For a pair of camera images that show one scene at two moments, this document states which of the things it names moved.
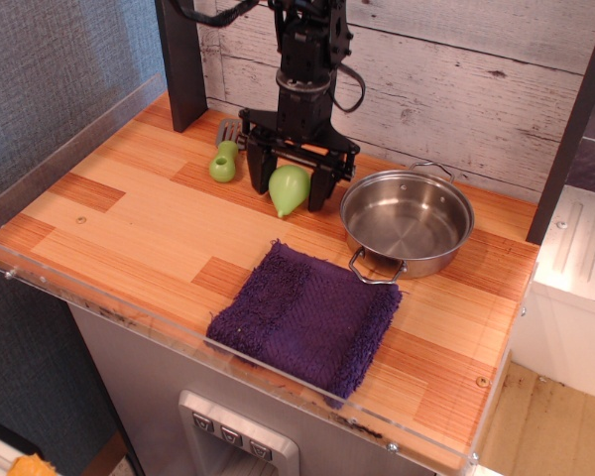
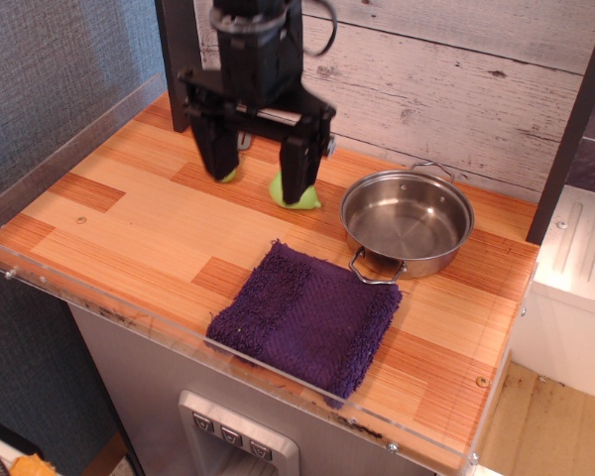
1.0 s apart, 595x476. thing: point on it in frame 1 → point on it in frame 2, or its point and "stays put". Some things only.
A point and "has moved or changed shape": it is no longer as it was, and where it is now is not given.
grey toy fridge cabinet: x=183 y=413 stays put
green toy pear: x=289 y=185 has moved or changed shape
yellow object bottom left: x=31 y=465 stays put
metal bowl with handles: x=401 y=221 stays put
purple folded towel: x=305 y=317 stays put
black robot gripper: x=302 y=128 → x=260 y=79
